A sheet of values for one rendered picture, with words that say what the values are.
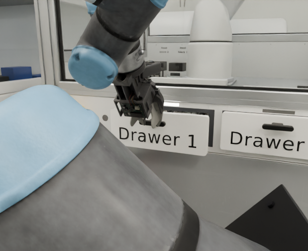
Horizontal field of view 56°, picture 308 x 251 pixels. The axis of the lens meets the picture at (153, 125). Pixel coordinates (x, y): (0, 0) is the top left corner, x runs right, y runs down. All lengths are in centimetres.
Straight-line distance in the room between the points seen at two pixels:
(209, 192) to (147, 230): 78
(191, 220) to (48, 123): 10
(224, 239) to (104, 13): 32
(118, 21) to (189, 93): 49
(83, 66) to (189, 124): 41
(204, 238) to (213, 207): 77
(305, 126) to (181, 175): 38
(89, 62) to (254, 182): 62
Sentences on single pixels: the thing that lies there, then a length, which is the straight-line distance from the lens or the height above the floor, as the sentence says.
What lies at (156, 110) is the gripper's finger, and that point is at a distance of 72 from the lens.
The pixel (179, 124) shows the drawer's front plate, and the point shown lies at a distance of 79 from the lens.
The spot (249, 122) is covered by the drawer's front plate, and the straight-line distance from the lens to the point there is 83.
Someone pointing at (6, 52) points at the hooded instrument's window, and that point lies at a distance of 149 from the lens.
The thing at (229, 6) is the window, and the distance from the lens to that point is 86.
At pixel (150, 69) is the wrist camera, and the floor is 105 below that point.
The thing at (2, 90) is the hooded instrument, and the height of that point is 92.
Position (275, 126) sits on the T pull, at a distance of 80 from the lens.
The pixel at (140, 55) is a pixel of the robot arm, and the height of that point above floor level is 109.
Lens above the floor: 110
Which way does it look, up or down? 15 degrees down
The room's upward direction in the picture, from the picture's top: straight up
